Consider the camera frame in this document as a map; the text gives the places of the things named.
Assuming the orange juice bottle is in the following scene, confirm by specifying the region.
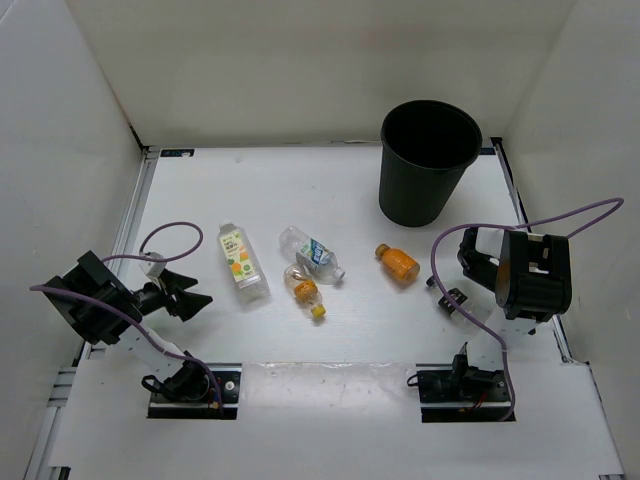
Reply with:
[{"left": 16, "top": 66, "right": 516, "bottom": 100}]
[{"left": 375, "top": 243, "right": 420, "bottom": 284}]

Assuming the small clear bottle yellow cap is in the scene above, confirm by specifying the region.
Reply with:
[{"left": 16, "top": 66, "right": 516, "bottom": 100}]
[{"left": 283, "top": 263, "right": 326, "bottom": 321}]

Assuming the clear bottle with blue label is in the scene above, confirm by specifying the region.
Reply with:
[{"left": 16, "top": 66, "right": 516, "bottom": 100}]
[{"left": 279, "top": 226, "right": 345, "bottom": 284}]

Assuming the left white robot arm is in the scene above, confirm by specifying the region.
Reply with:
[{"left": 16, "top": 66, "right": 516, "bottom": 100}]
[{"left": 31, "top": 251, "right": 221, "bottom": 407}]

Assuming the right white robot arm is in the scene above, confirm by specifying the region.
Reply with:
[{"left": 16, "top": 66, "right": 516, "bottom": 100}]
[{"left": 439, "top": 227, "right": 572, "bottom": 400}]

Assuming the black plastic waste bin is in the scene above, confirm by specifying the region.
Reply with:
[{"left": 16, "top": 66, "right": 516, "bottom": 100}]
[{"left": 379, "top": 100, "right": 483, "bottom": 228}]

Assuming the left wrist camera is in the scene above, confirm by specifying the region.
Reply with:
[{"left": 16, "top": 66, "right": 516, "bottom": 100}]
[{"left": 139, "top": 252, "right": 167, "bottom": 281}]

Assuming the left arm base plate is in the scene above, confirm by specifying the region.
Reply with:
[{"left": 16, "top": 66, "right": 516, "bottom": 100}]
[{"left": 141, "top": 364, "right": 242, "bottom": 420}]

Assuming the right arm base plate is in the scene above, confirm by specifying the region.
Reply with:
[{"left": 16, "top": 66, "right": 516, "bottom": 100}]
[{"left": 406, "top": 366, "right": 516, "bottom": 423}]

